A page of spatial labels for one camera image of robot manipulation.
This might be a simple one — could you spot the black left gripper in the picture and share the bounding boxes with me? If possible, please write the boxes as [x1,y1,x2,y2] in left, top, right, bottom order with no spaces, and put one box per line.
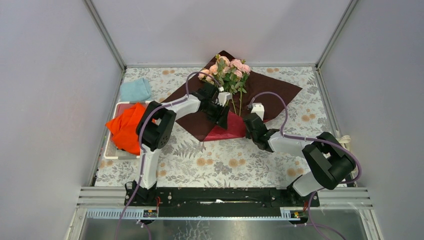
[200,101,229,130]

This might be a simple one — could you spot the dark red wrapping paper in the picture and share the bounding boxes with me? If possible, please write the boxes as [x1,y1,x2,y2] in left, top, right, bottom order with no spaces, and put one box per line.
[176,70,302,142]

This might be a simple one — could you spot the cream ribbon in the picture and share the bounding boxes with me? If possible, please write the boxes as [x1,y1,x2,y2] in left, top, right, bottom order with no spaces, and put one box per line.
[337,135,351,144]

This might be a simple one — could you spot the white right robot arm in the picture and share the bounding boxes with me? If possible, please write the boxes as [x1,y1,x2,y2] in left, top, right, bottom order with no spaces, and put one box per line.
[243,113,357,206]

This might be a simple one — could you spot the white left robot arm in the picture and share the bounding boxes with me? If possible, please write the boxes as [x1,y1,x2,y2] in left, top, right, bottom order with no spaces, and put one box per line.
[135,83,232,206]

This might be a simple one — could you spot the light blue cloth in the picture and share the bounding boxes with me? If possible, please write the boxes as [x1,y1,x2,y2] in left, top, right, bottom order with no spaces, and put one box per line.
[119,77,152,102]

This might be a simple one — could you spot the orange cloth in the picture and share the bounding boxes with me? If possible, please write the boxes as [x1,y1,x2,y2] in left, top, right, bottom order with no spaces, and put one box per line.
[105,102,157,157]

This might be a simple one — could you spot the white perforated plastic basket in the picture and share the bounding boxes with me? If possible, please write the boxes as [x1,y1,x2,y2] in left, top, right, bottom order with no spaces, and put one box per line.
[103,100,153,160]

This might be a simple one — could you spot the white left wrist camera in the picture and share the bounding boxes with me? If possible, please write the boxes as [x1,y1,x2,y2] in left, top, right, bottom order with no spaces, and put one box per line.
[217,91,233,106]

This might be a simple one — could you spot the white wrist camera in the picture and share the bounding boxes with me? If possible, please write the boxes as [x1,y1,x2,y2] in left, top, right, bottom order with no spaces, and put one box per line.
[251,103,265,121]
[217,91,233,106]

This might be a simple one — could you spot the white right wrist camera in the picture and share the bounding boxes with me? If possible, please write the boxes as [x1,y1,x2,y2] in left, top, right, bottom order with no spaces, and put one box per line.
[251,103,265,121]

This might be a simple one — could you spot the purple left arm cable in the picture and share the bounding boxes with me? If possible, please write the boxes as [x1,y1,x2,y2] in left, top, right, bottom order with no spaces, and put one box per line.
[114,71,224,240]

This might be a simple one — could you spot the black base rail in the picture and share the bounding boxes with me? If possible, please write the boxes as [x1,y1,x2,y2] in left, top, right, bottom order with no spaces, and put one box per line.
[124,181,320,217]

